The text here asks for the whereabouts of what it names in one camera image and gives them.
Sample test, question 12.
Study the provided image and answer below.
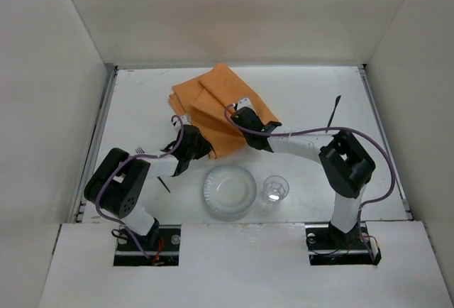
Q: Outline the orange cloth napkin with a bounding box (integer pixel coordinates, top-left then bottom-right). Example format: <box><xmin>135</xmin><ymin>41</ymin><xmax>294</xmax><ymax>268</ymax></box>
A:
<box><xmin>168</xmin><ymin>64</ymin><xmax>278</xmax><ymax>159</ymax></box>

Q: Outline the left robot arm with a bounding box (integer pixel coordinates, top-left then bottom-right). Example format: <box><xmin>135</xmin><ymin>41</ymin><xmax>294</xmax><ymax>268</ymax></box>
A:
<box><xmin>84</xmin><ymin>124</ymin><xmax>213</xmax><ymax>248</ymax></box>

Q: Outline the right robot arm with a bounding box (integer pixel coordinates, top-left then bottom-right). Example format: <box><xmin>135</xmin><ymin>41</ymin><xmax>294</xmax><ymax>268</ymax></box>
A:
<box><xmin>230</xmin><ymin>104</ymin><xmax>376</xmax><ymax>248</ymax></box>

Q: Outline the black plastic fork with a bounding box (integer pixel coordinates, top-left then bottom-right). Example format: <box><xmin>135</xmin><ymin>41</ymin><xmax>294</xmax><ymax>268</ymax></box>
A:
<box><xmin>135</xmin><ymin>147</ymin><xmax>171</xmax><ymax>193</ymax></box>

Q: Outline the white paper plate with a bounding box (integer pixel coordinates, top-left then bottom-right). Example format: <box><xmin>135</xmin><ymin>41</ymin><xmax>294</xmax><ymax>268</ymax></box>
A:
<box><xmin>203</xmin><ymin>164</ymin><xmax>257</xmax><ymax>221</ymax></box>

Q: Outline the clear plastic cup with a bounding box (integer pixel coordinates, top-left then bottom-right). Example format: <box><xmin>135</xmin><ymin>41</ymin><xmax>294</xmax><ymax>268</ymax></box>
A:
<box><xmin>258</xmin><ymin>175</ymin><xmax>289</xmax><ymax>212</ymax></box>

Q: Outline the black plastic knife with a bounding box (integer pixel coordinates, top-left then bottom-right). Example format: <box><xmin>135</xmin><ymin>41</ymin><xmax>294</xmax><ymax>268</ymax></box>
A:
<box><xmin>325</xmin><ymin>95</ymin><xmax>342</xmax><ymax>133</ymax></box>

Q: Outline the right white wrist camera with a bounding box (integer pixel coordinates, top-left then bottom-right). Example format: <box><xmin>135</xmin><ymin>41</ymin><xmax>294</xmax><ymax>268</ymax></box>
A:
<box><xmin>235</xmin><ymin>97</ymin><xmax>255</xmax><ymax>111</ymax></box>

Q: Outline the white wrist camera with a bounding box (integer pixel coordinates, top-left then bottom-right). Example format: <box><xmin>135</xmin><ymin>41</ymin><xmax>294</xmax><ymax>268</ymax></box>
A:
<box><xmin>235</xmin><ymin>97</ymin><xmax>255</xmax><ymax>111</ymax></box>
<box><xmin>172</xmin><ymin>114</ymin><xmax>192</xmax><ymax>128</ymax></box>

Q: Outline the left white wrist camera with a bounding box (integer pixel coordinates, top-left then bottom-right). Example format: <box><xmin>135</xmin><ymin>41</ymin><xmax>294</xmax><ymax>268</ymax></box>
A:
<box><xmin>172</xmin><ymin>114</ymin><xmax>192</xmax><ymax>128</ymax></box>

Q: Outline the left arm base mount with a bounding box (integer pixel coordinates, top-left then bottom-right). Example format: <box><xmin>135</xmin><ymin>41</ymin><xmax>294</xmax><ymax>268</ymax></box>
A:
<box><xmin>111</xmin><ymin>225</ymin><xmax>182</xmax><ymax>267</ymax></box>

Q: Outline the right aluminium frame rail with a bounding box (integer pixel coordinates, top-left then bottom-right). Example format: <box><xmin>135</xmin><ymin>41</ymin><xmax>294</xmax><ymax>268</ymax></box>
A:
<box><xmin>358</xmin><ymin>64</ymin><xmax>414</xmax><ymax>220</ymax></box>

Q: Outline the aluminium frame rail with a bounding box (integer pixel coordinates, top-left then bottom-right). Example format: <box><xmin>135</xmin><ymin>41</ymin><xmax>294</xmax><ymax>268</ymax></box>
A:
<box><xmin>67</xmin><ymin>63</ymin><xmax>118</xmax><ymax>223</ymax></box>
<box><xmin>358</xmin><ymin>64</ymin><xmax>414</xmax><ymax>220</ymax></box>

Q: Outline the left aluminium frame rail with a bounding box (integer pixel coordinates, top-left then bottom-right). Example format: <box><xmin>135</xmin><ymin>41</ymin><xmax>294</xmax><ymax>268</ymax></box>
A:
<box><xmin>67</xmin><ymin>63</ymin><xmax>118</xmax><ymax>223</ymax></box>

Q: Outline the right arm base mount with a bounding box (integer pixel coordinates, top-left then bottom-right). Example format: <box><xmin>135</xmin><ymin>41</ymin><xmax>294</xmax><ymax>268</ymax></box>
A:
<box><xmin>305</xmin><ymin>223</ymin><xmax>382</xmax><ymax>266</ymax></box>

